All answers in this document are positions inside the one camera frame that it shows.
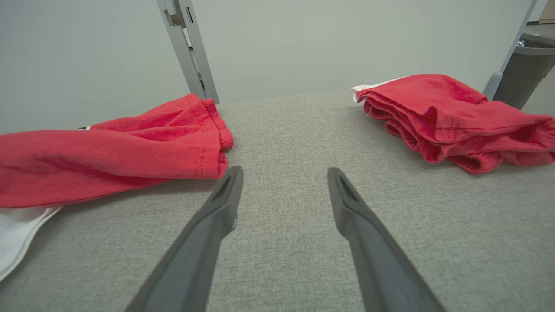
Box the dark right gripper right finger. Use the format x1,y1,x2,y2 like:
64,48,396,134
327,167,447,312

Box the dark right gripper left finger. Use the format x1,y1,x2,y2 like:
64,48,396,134
125,166,245,312

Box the red white-sleeved Bulls T-shirt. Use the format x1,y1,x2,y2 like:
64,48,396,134
0,92,234,283

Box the red Bulls 23 shorts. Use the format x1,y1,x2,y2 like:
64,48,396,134
351,74,555,175

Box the grey waste bin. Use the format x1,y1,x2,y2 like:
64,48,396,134
493,34,555,110

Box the grey partition post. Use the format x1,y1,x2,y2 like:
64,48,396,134
483,0,548,101
157,0,220,105

